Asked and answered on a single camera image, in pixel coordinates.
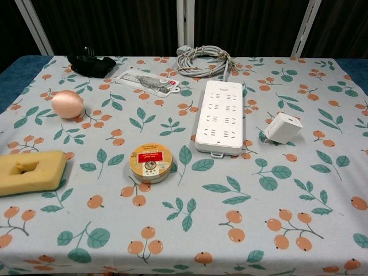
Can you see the white plug adapter cube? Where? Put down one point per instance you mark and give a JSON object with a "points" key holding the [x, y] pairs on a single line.
{"points": [[283, 128]]}

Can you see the white power strip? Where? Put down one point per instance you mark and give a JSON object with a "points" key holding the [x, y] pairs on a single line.
{"points": [[220, 115]]}

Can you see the round yellow tin red label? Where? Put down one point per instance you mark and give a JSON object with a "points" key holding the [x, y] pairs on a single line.
{"points": [[151, 165]]}

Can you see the fish print package card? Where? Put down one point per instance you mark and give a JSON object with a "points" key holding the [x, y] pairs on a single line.
{"points": [[146, 82]]}

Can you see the fruit and leaf tablecloth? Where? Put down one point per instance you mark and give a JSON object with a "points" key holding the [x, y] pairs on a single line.
{"points": [[184, 224]]}

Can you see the black fabric glove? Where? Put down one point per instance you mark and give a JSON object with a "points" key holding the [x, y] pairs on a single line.
{"points": [[90, 67]]}

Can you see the copper pink egg ball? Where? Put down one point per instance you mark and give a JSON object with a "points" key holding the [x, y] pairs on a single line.
{"points": [[67, 104]]}

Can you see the black pleated curtain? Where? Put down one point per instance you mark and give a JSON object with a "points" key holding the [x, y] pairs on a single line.
{"points": [[115, 26]]}

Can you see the yellow sponge with hole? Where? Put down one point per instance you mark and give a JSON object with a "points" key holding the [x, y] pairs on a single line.
{"points": [[43, 175]]}

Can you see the white upright frame post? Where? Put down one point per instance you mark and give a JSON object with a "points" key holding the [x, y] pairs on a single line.
{"points": [[184, 26]]}

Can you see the white slanted frame post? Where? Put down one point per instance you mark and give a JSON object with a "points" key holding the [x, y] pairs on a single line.
{"points": [[36, 28], [306, 28]]}

